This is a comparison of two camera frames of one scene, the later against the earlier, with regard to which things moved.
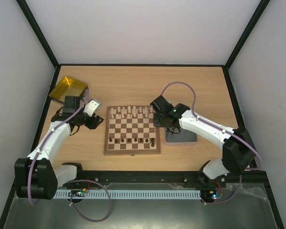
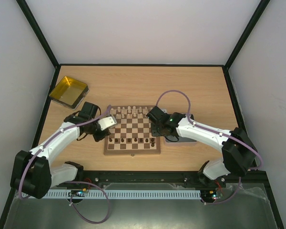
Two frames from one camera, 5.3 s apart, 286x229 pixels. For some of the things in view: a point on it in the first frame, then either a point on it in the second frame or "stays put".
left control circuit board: (78, 192) stays put
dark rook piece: (152, 144) stays put
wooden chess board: (129, 130) stays put
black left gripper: (94, 122) -> (98, 137)
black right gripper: (157, 120) -> (155, 129)
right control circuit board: (209, 195) stays put
